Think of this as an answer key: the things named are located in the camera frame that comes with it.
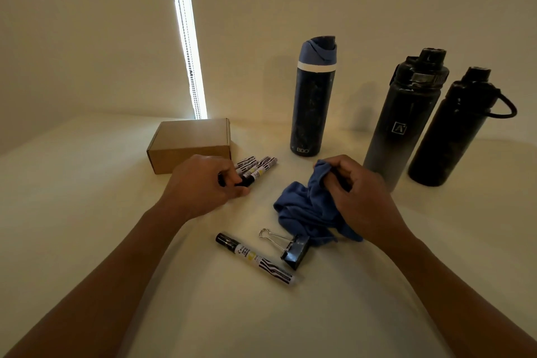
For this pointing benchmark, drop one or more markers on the person's right forearm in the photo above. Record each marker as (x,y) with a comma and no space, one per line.
(470,307)

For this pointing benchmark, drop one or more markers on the person's left forearm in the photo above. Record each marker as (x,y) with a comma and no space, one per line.
(92,295)

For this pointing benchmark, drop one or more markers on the black grey gradient bottle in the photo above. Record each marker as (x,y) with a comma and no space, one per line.
(398,131)

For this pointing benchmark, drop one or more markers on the blue cloth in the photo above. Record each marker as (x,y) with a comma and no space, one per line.
(302,211)

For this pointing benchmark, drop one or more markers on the brown paper box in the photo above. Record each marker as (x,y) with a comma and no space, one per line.
(189,139)

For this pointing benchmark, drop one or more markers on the black binder clip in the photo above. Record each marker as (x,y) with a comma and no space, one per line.
(295,250)

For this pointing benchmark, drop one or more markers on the person's right hand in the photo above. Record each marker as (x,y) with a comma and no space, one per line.
(369,211)

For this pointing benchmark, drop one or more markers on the navy bottle with blue lid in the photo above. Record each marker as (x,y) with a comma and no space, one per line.
(312,110)

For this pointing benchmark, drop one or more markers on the person's left hand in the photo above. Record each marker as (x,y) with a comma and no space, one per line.
(197,190)

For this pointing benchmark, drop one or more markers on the black white striped marker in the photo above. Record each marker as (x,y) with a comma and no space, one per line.
(246,160)
(256,259)
(264,169)
(248,167)

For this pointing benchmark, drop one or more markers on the barcode label black marker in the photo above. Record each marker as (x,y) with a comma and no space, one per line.
(258,165)

